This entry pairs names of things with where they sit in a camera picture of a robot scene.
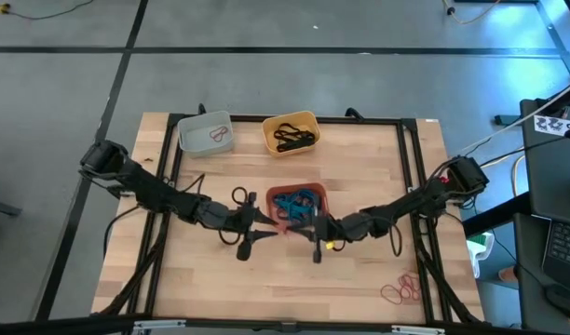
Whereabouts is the white cable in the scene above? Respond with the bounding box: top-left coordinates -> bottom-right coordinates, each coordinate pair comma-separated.
452,76 -> 570,157

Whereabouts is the black floor cable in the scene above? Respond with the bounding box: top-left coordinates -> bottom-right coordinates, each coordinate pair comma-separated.
7,0 -> 96,20

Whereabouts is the wide blue rubber band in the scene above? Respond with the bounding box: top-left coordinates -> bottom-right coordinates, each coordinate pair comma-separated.
275,204 -> 309,223

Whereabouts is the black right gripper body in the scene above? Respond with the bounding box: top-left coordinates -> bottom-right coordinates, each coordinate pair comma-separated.
311,208 -> 375,265

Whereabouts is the black right forearm cable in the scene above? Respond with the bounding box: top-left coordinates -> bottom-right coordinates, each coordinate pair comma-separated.
387,221 -> 404,258

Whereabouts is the yellow hanging cable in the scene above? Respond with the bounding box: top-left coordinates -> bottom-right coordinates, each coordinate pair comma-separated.
441,0 -> 502,26

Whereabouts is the white and green object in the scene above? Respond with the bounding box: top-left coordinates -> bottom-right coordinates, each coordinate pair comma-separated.
466,231 -> 495,279

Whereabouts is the black computer mouse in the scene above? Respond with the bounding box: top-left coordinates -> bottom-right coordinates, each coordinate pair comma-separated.
545,283 -> 570,323

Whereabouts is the grey metal bar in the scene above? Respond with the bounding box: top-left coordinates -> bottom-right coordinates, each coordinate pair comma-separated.
0,194 -> 23,219

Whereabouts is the grey plastic basket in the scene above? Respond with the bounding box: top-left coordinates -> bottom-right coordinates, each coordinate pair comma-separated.
176,110 -> 236,158

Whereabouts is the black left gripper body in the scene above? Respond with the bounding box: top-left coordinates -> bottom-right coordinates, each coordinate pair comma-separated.
203,190 -> 261,262

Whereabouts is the black aluminium table frame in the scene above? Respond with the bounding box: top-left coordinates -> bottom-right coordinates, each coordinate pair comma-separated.
91,105 -> 485,327

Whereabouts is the teal rubber band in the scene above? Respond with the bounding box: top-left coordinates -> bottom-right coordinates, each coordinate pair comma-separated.
284,193 -> 314,222

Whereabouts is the black base cable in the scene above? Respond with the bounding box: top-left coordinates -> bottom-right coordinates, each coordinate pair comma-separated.
102,204 -> 144,260

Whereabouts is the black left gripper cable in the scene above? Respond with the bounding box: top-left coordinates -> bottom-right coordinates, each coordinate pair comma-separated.
229,185 -> 250,207

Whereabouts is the black desk strut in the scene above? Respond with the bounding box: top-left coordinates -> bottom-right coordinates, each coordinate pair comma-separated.
461,191 -> 533,238

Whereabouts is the black desk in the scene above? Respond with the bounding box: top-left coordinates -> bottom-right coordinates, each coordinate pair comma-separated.
517,97 -> 570,335

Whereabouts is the silver bracket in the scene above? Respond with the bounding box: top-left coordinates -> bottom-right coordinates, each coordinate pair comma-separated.
132,318 -> 187,334
390,324 -> 447,335

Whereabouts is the person's foot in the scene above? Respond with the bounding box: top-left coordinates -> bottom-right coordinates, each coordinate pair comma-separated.
497,265 -> 519,284

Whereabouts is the orange plastic basket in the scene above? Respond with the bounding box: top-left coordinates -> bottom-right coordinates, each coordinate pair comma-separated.
265,181 -> 331,231

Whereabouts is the black overhead beam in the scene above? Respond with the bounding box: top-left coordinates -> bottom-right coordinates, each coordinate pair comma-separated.
0,314 -> 570,335

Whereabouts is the black laptop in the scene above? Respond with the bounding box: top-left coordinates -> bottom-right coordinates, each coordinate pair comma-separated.
540,218 -> 570,295

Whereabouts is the white printed paper tag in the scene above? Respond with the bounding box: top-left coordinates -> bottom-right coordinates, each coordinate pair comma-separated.
532,114 -> 570,138

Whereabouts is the yellow plastic basket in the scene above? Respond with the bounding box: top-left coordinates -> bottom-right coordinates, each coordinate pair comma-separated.
261,110 -> 322,157

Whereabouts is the black metal stand leg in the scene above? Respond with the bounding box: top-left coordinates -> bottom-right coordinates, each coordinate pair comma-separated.
536,0 -> 570,79

